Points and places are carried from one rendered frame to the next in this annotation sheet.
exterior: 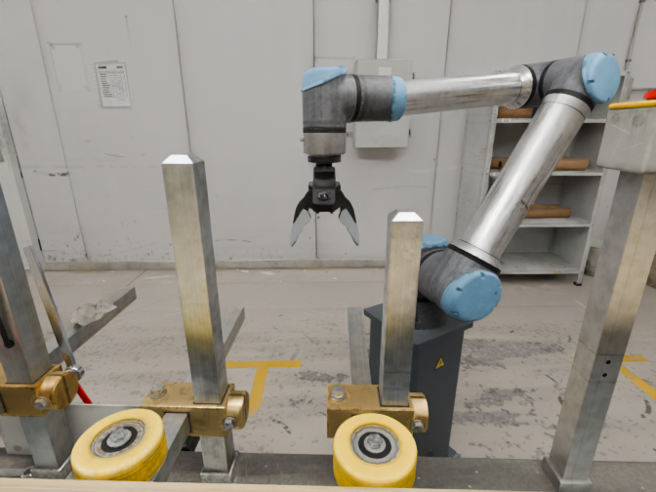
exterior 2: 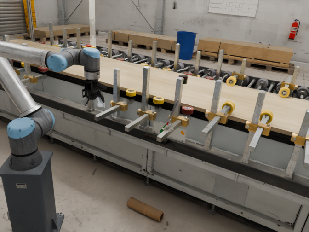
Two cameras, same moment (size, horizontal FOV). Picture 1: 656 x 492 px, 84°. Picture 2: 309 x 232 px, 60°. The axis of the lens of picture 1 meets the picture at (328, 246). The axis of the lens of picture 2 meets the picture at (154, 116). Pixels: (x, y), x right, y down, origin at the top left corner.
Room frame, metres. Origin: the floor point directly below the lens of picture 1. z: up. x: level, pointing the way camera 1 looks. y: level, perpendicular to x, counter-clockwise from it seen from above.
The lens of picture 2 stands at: (1.97, 1.01, 1.61)
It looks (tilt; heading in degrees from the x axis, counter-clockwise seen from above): 25 degrees down; 206
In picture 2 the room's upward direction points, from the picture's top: 4 degrees clockwise
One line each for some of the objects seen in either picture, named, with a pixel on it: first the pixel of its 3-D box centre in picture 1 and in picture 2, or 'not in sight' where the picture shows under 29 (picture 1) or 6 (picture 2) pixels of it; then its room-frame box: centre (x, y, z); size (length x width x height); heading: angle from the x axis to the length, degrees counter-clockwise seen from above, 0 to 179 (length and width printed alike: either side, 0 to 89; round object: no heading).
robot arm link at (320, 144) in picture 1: (322, 144); (92, 74); (0.79, 0.01, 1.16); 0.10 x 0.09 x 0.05; 91
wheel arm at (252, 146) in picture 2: not in sight; (260, 130); (0.46, 0.95, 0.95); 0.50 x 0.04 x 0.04; 178
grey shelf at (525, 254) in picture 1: (526, 184); not in sight; (2.83, -1.55, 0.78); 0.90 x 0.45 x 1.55; 92
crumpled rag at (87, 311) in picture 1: (88, 308); (169, 126); (0.60, 0.45, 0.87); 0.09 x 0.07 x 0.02; 178
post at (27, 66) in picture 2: not in sight; (27, 70); (0.38, -1.09, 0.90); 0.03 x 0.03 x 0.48; 88
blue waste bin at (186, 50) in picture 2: not in sight; (185, 45); (-5.19, -1.70, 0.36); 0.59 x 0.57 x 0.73; 2
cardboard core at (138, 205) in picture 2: not in sight; (145, 209); (0.51, 0.28, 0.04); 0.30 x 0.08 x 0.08; 88
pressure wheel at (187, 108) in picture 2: not in sight; (186, 114); (0.32, 0.45, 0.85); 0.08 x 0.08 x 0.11
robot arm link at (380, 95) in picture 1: (373, 99); (71, 56); (0.84, -0.10, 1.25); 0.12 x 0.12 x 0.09; 18
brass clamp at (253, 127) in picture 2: not in sight; (257, 127); (0.43, 0.93, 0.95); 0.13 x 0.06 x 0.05; 88
